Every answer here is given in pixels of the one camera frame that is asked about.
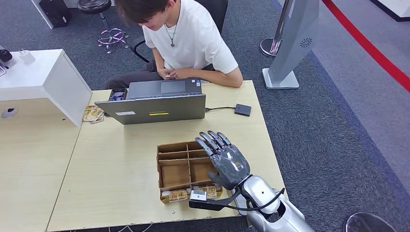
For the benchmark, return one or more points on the person's right hand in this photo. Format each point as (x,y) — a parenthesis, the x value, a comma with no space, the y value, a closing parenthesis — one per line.
(166,73)

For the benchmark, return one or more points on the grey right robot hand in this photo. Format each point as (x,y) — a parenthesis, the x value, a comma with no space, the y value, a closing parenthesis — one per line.
(230,166)

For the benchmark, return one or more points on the person's left hand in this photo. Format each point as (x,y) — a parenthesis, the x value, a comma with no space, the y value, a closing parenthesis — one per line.
(181,74)

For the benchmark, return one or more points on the person's right forearm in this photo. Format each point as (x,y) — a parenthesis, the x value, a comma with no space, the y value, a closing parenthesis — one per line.
(158,60)

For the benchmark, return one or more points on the person's left forearm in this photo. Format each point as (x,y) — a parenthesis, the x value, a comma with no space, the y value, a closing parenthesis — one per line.
(217,78)

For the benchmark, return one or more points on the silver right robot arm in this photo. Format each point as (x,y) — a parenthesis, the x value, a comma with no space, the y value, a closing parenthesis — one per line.
(266,195)

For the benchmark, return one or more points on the yellow patterned room key card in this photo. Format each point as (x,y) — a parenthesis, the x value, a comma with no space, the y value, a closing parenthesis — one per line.
(211,191)
(178,195)

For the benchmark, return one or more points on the person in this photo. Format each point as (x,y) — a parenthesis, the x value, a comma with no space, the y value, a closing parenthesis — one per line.
(195,41)

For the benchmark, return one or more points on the black card reader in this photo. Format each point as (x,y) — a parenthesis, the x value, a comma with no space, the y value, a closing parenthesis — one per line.
(243,110)

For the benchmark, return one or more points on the plain white card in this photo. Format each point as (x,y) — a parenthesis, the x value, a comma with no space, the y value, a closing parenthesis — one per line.
(165,193)

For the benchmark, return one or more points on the grey laptop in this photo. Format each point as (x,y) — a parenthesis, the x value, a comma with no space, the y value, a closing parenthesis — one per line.
(160,110)

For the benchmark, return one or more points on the black smartphone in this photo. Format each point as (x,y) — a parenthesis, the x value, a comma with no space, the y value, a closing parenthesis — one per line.
(118,95)

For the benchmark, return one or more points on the wooden compartment organizer box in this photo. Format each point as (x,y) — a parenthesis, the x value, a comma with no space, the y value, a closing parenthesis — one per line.
(174,174)

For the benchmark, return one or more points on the black office chair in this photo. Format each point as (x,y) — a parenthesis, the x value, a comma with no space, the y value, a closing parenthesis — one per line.
(216,12)

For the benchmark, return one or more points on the stack of yellow cards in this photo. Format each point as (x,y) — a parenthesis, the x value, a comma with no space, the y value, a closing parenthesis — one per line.
(93,114)

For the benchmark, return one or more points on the black stool with chrome base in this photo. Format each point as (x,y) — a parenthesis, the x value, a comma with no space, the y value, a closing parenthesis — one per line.
(93,4)

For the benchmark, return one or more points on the silver kiosk stand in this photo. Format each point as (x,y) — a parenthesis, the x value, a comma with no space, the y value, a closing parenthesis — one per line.
(294,41)

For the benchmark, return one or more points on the black box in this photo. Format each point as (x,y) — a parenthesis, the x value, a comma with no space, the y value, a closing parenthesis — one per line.
(56,12)

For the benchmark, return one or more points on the white desk riser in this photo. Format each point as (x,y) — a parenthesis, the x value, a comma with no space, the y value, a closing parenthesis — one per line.
(38,73)

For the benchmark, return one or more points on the white furniture panel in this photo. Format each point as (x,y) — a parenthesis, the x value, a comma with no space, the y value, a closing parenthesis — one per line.
(43,14)

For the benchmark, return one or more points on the white plug charger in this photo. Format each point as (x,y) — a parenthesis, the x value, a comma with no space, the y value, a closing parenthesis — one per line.
(27,57)

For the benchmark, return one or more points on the round chrome base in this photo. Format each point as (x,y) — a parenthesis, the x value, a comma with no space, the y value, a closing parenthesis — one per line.
(365,224)

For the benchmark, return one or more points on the round white device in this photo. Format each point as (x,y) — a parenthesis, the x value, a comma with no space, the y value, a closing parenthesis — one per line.
(9,113)

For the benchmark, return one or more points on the small black device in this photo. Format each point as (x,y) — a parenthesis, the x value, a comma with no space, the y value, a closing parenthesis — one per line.
(4,55)

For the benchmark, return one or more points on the grey flat device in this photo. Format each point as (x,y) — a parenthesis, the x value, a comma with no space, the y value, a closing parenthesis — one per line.
(2,71)

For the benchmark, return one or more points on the red barrier belt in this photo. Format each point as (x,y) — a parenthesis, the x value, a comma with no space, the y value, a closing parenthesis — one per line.
(368,46)

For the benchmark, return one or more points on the white platform with black edge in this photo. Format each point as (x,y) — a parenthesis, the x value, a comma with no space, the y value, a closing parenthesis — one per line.
(397,6)

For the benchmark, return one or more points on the chrome stanchion post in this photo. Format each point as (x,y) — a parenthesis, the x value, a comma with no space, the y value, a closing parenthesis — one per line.
(272,44)

